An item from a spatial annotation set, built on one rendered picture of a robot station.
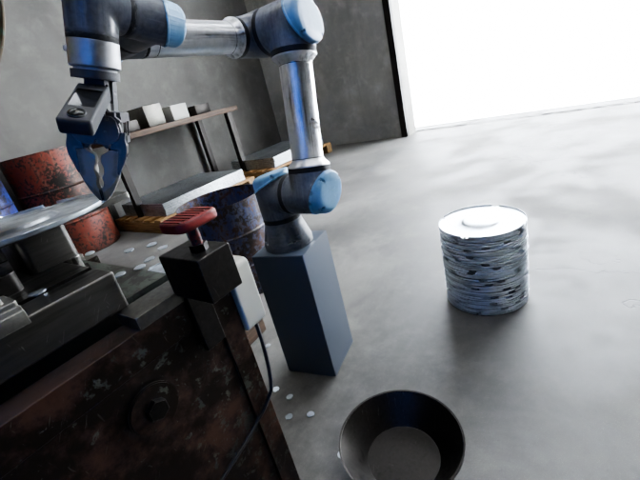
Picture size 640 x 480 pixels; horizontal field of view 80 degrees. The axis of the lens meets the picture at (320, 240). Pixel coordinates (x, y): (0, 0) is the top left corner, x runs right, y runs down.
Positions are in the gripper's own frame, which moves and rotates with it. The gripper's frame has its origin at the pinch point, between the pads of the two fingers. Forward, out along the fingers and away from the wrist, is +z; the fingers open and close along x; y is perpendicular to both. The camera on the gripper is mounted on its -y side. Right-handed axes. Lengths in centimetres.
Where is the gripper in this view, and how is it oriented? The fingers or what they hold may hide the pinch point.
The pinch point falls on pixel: (102, 194)
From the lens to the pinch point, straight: 77.3
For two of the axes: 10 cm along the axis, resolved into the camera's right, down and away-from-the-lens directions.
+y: -2.2, -3.2, 9.2
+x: -9.7, -0.2, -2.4
